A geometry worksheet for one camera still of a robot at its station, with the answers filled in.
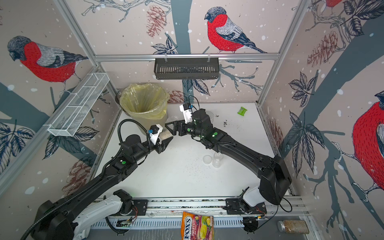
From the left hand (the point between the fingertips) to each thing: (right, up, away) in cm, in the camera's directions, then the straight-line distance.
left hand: (170, 131), depth 74 cm
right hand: (+1, +4, -2) cm, 5 cm away
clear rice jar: (-2, -1, -2) cm, 3 cm away
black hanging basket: (-4, +42, +33) cm, 54 cm away
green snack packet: (+49, +11, +41) cm, 65 cm away
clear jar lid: (+20, -19, +16) cm, 32 cm away
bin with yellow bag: (-22, +16, +30) cm, 40 cm away
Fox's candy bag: (+13, -43, -8) cm, 45 cm away
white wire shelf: (-49, +6, -2) cm, 49 cm away
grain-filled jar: (+56, -42, -9) cm, 71 cm away
